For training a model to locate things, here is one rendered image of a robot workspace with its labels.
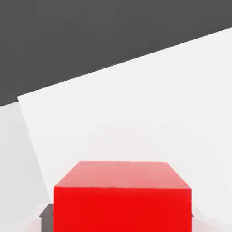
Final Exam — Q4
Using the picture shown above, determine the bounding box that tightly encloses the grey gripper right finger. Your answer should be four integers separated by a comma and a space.
191, 213, 214, 232

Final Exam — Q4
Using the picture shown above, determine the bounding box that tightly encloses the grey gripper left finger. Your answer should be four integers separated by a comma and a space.
27, 203, 54, 232

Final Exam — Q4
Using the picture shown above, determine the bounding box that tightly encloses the small red cube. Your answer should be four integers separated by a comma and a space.
53, 160, 193, 232

